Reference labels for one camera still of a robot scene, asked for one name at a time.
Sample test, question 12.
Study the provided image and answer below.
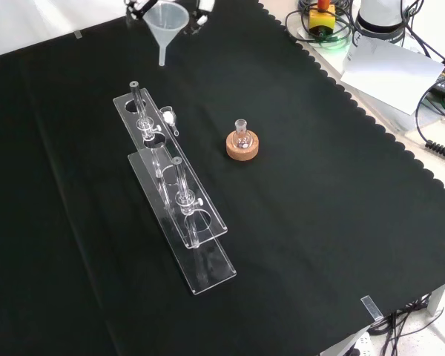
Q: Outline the white table leg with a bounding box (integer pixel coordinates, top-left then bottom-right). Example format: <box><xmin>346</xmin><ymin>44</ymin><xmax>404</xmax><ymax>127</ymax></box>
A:
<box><xmin>427</xmin><ymin>283</ymin><xmax>445</xmax><ymax>317</ymax></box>

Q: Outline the cork ring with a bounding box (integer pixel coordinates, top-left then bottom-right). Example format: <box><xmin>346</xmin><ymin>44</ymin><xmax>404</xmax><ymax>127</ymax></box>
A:
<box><xmin>225</xmin><ymin>130</ymin><xmax>260</xmax><ymax>162</ymax></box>

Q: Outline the yellow stop button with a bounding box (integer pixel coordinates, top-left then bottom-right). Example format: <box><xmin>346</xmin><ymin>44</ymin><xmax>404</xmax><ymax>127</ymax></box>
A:
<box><xmin>308</xmin><ymin>0</ymin><xmax>337</xmax><ymax>39</ymax></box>

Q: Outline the green cable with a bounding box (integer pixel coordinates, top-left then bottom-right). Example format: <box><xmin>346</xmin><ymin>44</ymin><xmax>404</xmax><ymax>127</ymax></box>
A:
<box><xmin>311</xmin><ymin>26</ymin><xmax>354</xmax><ymax>52</ymax></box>

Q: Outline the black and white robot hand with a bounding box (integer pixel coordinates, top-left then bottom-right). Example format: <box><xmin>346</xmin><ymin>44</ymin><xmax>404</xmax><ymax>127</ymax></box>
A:
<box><xmin>125</xmin><ymin>0</ymin><xmax>216</xmax><ymax>35</ymax></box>

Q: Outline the black coiled cable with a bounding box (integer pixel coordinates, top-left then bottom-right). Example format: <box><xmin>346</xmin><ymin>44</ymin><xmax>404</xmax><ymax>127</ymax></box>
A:
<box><xmin>414</xmin><ymin>84</ymin><xmax>445</xmax><ymax>164</ymax></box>

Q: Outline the black cloth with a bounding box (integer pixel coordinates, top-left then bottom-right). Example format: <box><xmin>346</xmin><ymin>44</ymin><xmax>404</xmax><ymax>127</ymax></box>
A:
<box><xmin>0</xmin><ymin>0</ymin><xmax>445</xmax><ymax>356</ymax></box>

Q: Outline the white power strip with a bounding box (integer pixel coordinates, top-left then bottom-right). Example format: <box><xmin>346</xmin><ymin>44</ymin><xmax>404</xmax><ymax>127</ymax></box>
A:
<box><xmin>350</xmin><ymin>331</ymin><xmax>374</xmax><ymax>356</ymax></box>

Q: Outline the white paper sheet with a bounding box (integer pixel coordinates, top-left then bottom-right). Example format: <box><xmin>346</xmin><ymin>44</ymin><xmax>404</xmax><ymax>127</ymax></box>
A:
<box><xmin>340</xmin><ymin>36</ymin><xmax>445</xmax><ymax>117</ymax></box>

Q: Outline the clear acrylic funnel stand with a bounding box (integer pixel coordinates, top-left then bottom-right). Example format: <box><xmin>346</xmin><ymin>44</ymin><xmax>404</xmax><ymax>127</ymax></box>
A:
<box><xmin>113</xmin><ymin>80</ymin><xmax>238</xmax><ymax>296</ymax></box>

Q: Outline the clear round-bottom flask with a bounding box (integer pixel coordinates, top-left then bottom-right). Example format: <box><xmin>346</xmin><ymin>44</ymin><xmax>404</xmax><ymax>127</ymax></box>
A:
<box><xmin>234</xmin><ymin>119</ymin><xmax>251</xmax><ymax>150</ymax></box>

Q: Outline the clear plastic funnel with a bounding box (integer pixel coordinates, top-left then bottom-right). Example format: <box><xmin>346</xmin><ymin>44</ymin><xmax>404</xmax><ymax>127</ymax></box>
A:
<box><xmin>142</xmin><ymin>1</ymin><xmax>191</xmax><ymax>67</ymax></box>

